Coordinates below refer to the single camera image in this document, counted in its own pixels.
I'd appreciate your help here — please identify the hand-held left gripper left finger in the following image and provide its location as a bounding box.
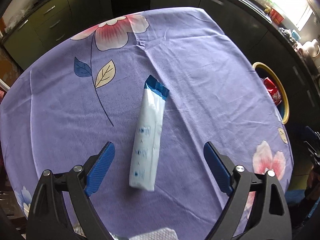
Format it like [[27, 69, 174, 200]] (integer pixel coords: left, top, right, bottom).
[[26, 141, 116, 240]]

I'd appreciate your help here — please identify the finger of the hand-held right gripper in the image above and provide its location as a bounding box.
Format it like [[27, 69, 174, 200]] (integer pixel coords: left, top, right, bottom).
[[303, 126, 320, 173]]

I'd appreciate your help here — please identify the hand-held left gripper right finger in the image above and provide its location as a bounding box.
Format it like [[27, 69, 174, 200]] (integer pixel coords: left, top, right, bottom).
[[203, 141, 292, 240]]

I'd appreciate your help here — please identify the yellow rimmed blue trash bin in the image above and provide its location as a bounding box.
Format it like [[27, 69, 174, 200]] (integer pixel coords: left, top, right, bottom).
[[252, 62, 290, 125]]

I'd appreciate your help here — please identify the white and blue packet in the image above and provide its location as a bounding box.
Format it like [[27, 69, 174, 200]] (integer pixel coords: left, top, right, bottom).
[[129, 74, 170, 192]]

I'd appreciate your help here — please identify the red drink can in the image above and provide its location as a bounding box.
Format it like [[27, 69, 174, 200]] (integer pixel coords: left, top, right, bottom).
[[262, 77, 283, 105]]

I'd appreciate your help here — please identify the purple floral tablecloth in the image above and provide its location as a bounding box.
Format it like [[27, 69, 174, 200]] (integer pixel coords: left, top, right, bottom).
[[0, 6, 294, 240]]

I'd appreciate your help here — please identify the white paper towel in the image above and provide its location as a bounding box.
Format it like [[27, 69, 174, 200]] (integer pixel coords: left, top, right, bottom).
[[110, 227, 179, 240]]

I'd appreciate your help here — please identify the white kettle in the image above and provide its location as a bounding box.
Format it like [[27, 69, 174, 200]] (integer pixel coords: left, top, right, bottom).
[[301, 39, 320, 57]]

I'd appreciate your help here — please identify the red packet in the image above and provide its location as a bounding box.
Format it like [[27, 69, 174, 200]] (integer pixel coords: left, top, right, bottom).
[[270, 8, 284, 23]]

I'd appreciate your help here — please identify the green drawer cabinet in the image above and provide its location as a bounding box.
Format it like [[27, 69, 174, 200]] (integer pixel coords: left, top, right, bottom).
[[2, 0, 113, 64]]

